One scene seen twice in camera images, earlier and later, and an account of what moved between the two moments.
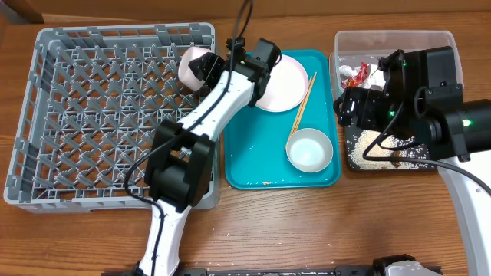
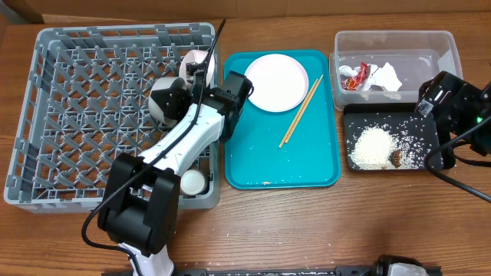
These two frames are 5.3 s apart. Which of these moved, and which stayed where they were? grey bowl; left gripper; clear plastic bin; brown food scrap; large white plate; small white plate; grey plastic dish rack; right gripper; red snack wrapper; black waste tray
Moved: left gripper; right gripper; grey bowl
Stayed: large white plate; small white plate; grey plastic dish rack; red snack wrapper; clear plastic bin; black waste tray; brown food scrap
